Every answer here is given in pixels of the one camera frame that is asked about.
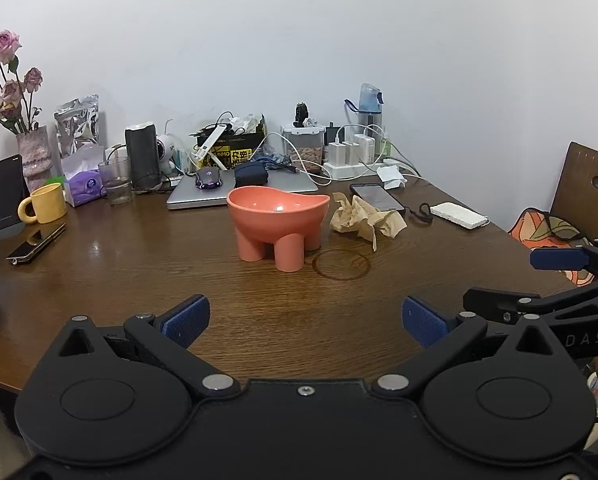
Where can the white power strip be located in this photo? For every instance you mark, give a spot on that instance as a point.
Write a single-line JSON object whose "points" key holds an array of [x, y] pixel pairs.
{"points": [[349, 170]]}

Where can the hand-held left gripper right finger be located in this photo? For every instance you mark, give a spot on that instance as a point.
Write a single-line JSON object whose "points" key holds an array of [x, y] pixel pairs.
{"points": [[426, 321]]}

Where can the black speaker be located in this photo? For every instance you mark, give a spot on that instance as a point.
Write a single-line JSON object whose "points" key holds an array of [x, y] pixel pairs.
{"points": [[142, 155]]}

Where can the dark blue pouch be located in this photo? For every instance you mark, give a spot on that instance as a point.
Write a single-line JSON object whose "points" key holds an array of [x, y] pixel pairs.
{"points": [[251, 174]]}

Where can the yellow mug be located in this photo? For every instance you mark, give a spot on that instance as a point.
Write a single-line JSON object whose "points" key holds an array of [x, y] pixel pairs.
{"points": [[49, 204]]}

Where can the purple tissue pack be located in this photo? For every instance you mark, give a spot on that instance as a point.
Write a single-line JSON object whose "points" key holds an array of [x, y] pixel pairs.
{"points": [[85, 185]]}

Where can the pink footed bowl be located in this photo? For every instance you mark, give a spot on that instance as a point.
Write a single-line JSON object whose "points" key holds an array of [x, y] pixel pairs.
{"points": [[259, 210]]}

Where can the white security camera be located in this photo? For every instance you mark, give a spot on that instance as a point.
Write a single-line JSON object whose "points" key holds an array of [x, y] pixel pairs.
{"points": [[167, 150]]}

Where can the black and yellow box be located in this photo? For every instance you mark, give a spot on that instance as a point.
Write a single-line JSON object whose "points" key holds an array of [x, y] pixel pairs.
{"points": [[239, 152]]}

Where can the mottled pink vase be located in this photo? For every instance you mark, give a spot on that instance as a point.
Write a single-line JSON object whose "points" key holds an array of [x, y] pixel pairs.
{"points": [[35, 157]]}

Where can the silver foil bag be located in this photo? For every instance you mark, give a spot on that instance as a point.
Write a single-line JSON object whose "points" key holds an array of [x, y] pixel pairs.
{"points": [[76, 125]]}

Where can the white stick device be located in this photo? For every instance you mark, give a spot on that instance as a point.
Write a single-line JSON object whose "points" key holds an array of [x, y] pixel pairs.
{"points": [[208, 146]]}

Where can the silver laptop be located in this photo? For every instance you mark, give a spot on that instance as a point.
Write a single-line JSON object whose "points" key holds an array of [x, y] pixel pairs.
{"points": [[199, 199]]}

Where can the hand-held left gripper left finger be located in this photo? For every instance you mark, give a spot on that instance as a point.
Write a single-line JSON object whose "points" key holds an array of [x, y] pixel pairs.
{"points": [[186, 320]]}

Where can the black figurine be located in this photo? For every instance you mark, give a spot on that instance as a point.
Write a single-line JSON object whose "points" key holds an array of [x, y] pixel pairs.
{"points": [[302, 114]]}

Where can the black glossy phone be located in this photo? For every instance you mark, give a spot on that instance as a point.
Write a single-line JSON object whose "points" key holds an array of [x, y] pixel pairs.
{"points": [[24, 251]]}

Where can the clear food container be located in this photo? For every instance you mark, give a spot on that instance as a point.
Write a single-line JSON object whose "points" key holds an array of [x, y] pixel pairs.
{"points": [[305, 152]]}

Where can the wooden chair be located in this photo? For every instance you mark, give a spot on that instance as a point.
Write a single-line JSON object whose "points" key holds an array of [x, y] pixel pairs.
{"points": [[586, 180]]}

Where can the pink roses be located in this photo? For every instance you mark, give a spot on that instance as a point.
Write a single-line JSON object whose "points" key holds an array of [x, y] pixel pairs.
{"points": [[6, 45]]}

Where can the white rectangular block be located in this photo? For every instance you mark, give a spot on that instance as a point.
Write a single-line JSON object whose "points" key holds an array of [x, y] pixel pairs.
{"points": [[458, 215]]}

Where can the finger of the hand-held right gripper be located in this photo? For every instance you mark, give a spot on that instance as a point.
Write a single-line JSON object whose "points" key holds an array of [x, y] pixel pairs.
{"points": [[559, 258], [494, 302]]}

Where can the clear drinking glass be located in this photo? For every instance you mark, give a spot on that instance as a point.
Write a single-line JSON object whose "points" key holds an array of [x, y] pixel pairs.
{"points": [[115, 180]]}

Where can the blue water bottle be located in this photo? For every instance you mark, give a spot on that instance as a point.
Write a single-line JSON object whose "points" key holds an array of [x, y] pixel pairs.
{"points": [[370, 105]]}

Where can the white charger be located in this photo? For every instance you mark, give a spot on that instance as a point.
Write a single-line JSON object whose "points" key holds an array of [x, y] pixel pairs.
{"points": [[352, 152], [365, 146], [336, 154]]}

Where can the orange printed cloth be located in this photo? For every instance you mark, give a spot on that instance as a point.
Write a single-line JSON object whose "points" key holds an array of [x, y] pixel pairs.
{"points": [[544, 230]]}

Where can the small green object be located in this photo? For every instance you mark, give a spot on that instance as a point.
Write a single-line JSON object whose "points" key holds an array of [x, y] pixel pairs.
{"points": [[58, 180]]}

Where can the cream cloth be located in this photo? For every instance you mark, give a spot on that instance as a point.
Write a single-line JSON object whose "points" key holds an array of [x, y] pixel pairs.
{"points": [[364, 220]]}

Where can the black smartphone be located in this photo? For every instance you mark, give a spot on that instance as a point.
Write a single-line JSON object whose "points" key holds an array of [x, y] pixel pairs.
{"points": [[376, 196]]}

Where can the small green bottle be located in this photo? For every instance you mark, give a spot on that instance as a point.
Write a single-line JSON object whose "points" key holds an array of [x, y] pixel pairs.
{"points": [[385, 146]]}

